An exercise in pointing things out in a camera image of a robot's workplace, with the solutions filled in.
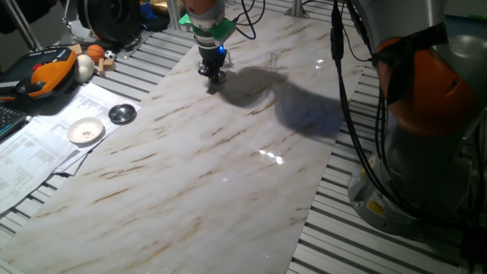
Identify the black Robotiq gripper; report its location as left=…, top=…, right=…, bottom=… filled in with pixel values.
left=196, top=41, right=229, bottom=83

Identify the blue cloth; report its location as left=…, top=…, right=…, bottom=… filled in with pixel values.
left=138, top=0, right=171, bottom=33

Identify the gold foil wrapped object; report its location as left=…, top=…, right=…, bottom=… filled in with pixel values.
left=149, top=0, right=183, bottom=17

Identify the round steel dish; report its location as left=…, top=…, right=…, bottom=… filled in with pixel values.
left=107, top=103, right=138, bottom=126

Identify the black filament spool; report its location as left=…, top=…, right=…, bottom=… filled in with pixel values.
left=76, top=0, right=142, bottom=44

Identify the small orange basketball toy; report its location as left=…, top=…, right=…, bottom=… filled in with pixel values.
left=85, top=43, right=107, bottom=63

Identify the glossy marble pattern sheet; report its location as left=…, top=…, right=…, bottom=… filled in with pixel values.
left=0, top=5, right=363, bottom=274

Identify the white egg shaped ball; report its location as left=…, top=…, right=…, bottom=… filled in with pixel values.
left=73, top=53, right=96, bottom=84

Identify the printed white paper sheet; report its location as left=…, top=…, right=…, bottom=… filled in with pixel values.
left=0, top=120, right=80, bottom=215
left=33, top=81, right=142, bottom=175

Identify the white ceramic saucer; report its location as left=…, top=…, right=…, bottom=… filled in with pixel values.
left=65, top=116, right=105, bottom=145

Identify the orange black teach pendant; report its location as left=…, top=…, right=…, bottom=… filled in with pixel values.
left=0, top=46, right=78, bottom=104

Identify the metal tripod leg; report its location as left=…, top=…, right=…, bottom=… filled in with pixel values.
left=2, top=0, right=43, bottom=53

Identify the black computer keyboard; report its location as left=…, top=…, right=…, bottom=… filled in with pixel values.
left=0, top=105, right=29, bottom=142

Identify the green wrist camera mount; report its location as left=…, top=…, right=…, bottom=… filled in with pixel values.
left=178, top=12, right=237, bottom=43

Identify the aluminium frame post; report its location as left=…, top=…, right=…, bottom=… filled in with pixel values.
left=283, top=0, right=310, bottom=20
left=165, top=0, right=187, bottom=31

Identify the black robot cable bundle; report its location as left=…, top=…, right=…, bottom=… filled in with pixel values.
left=229, top=0, right=404, bottom=214

